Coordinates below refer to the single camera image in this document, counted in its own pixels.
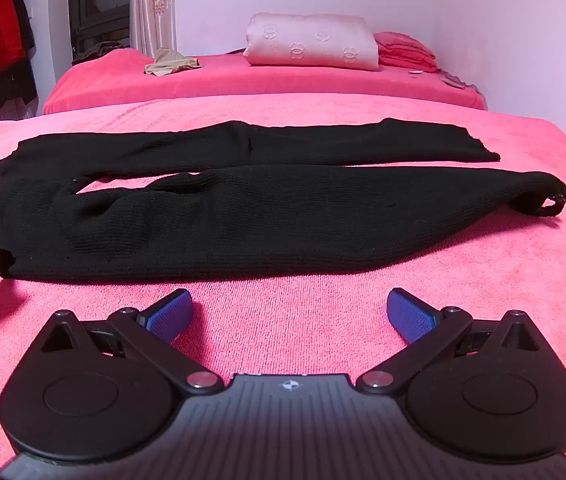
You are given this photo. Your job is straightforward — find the beige cloth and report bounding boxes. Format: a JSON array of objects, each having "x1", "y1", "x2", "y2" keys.
[{"x1": 144, "y1": 47, "x2": 204, "y2": 78}]

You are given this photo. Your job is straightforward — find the red bed blanket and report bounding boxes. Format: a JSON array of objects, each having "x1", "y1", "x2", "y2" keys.
[{"x1": 43, "y1": 47, "x2": 488, "y2": 116}]

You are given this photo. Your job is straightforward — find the pink folded quilt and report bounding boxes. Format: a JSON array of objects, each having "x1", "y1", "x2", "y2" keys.
[{"x1": 243, "y1": 12, "x2": 380, "y2": 72}]

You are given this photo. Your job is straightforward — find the red hanging jacket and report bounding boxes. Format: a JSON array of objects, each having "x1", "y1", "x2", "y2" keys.
[{"x1": 0, "y1": 0, "x2": 28, "y2": 87}]

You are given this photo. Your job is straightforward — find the dark window frame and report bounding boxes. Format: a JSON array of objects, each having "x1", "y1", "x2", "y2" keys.
[{"x1": 68, "y1": 0, "x2": 131, "y2": 61}]

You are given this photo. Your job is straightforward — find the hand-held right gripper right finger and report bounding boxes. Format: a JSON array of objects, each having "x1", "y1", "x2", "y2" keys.
[{"x1": 356, "y1": 288, "x2": 544, "y2": 395}]

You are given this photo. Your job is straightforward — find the folded red blanket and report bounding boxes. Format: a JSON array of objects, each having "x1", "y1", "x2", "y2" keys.
[{"x1": 373, "y1": 31, "x2": 438, "y2": 74}]

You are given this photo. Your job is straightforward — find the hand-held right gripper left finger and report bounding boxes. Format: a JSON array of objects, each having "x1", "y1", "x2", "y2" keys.
[{"x1": 38, "y1": 288, "x2": 224, "y2": 395}]

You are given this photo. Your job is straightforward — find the pink patterned curtain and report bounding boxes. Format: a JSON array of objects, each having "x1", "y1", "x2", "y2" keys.
[{"x1": 129, "y1": 0, "x2": 178, "y2": 58}]

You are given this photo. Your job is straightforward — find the black knit pants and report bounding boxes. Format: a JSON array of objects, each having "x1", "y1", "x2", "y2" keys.
[{"x1": 0, "y1": 118, "x2": 566, "y2": 281}]

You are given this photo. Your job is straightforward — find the dark crumpled clothing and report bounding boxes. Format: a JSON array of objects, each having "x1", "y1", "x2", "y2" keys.
[{"x1": 72, "y1": 40, "x2": 130, "y2": 66}]

